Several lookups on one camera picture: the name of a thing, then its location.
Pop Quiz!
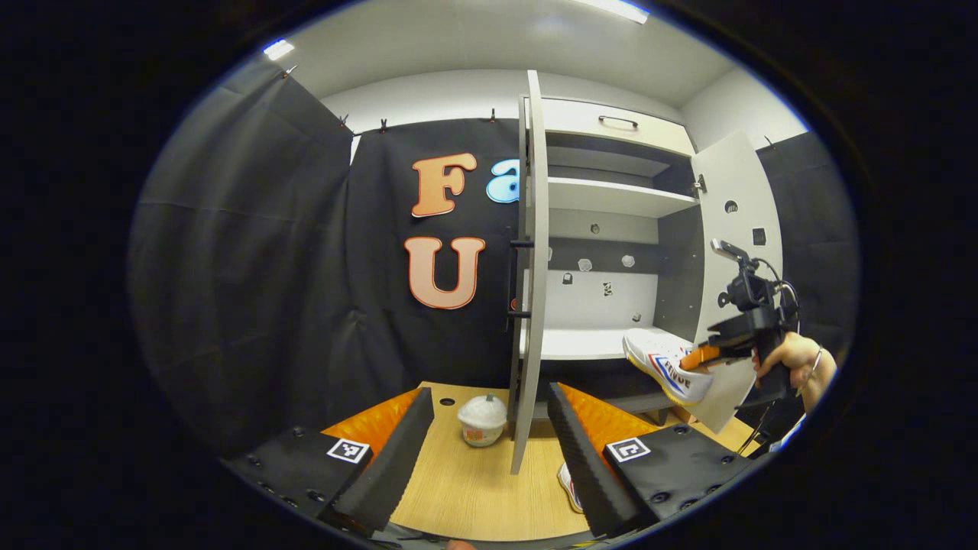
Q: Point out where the white striped shoe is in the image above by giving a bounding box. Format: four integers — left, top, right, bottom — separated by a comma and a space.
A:
622, 328, 715, 406
556, 461, 585, 514

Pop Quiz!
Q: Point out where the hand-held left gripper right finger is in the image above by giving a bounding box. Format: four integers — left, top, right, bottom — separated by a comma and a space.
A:
546, 382, 765, 539

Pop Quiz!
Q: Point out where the black door handle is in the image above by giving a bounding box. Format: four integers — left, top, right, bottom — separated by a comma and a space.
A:
507, 241, 533, 318

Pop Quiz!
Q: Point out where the grey white shoe cabinet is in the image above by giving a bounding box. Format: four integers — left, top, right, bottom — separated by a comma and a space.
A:
520, 95, 708, 421

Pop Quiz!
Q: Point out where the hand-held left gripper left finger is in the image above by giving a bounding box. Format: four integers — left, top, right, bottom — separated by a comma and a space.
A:
218, 386, 436, 539

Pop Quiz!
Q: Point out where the black backdrop cloth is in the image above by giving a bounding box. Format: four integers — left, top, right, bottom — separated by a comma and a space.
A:
344, 118, 528, 413
128, 61, 356, 459
753, 131, 860, 451

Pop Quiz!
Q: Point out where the shoe cabinet door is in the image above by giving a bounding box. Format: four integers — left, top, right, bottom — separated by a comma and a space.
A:
508, 70, 551, 476
688, 131, 784, 435

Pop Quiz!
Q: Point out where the white lidded paper cup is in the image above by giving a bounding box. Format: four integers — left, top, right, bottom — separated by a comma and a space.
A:
457, 393, 508, 448

